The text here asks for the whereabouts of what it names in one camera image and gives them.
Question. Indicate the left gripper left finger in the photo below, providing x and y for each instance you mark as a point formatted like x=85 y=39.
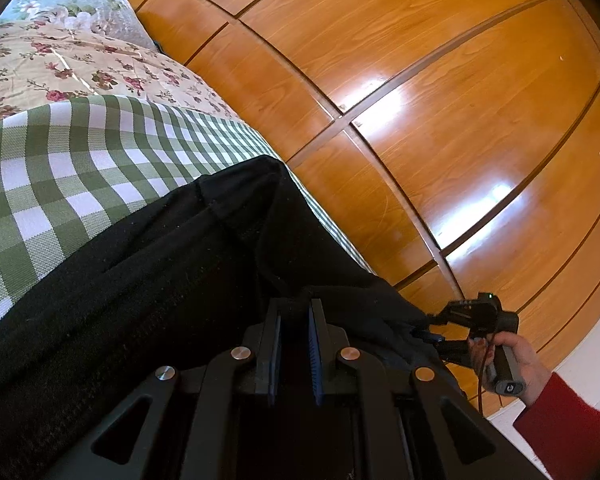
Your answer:
x=177 y=425

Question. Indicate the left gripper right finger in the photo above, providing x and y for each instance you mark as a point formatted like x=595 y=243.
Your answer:
x=406 y=425

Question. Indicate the black pants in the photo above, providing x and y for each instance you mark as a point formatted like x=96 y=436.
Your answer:
x=177 y=283

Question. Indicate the red sleeve forearm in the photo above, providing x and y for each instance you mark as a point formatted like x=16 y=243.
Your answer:
x=563 y=431

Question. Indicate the right hand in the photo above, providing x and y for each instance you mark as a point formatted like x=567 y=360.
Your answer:
x=532 y=370

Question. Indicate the green white checkered bedsheet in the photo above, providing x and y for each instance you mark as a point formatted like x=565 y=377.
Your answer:
x=71 y=169

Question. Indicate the floral bedsheet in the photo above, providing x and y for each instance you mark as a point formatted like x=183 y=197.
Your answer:
x=42 y=63

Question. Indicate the floral pillow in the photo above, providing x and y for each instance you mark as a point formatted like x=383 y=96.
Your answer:
x=111 y=18

